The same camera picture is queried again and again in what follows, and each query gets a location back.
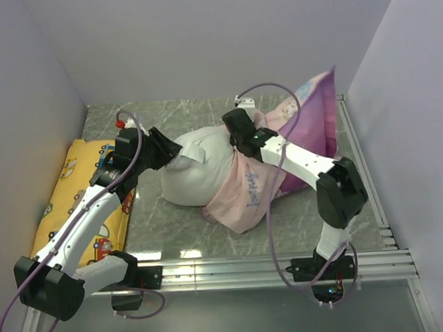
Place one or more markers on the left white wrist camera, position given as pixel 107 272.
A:
pixel 131 123

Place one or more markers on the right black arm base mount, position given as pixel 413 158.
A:
pixel 328 287

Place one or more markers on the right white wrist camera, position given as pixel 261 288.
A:
pixel 244 102

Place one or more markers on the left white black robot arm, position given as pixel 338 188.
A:
pixel 52 281

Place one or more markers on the yellow car print pillow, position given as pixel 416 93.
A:
pixel 79 166

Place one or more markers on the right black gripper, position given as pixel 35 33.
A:
pixel 251 120

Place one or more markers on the white pillow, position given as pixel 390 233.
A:
pixel 200 168

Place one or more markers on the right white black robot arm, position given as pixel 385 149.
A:
pixel 341 194

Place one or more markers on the right side aluminium rail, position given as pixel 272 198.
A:
pixel 371 230

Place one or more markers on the aluminium rail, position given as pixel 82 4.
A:
pixel 259 272
pixel 371 230

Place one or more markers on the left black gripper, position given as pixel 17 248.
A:
pixel 167 149

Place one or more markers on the purple princess print pillowcase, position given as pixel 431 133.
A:
pixel 242 201

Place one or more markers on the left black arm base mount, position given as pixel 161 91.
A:
pixel 129 297

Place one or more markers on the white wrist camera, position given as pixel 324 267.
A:
pixel 131 123
pixel 244 102

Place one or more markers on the front aluminium rail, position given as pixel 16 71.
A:
pixel 259 272

